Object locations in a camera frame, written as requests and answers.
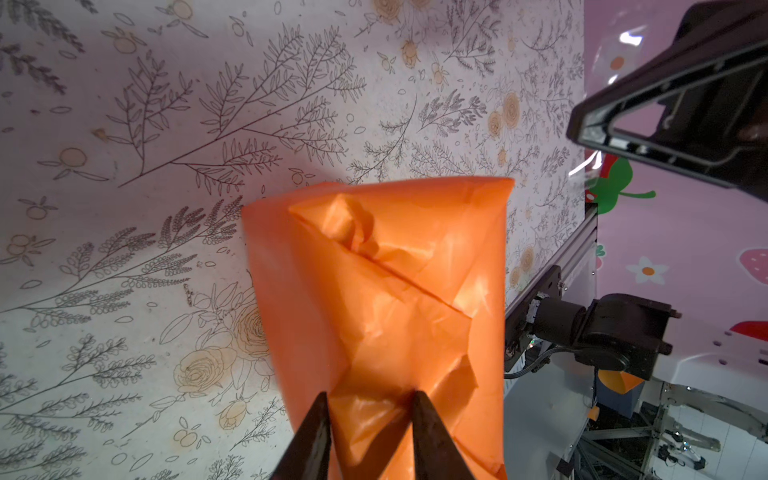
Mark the aluminium front frame rail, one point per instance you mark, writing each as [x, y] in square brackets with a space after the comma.
[548, 393]

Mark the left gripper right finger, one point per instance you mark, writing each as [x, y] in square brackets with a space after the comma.
[436, 456]

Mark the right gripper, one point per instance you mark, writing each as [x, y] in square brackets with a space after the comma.
[699, 109]

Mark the orange wrapping paper sheet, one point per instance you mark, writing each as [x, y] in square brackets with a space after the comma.
[371, 293]

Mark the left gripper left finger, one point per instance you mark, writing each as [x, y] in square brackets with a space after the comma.
[307, 456]

